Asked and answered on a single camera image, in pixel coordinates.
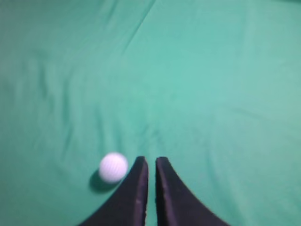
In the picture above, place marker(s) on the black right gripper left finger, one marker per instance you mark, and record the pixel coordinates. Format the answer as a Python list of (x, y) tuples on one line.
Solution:
[(127, 206)]

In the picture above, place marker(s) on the green table cloth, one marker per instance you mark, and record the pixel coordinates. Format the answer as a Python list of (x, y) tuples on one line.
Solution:
[(213, 85)]

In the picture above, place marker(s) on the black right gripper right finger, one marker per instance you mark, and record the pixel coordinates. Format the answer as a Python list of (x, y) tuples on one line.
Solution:
[(176, 205)]

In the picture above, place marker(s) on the white golf ball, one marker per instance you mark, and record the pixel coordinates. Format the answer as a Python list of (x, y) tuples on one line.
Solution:
[(113, 167)]

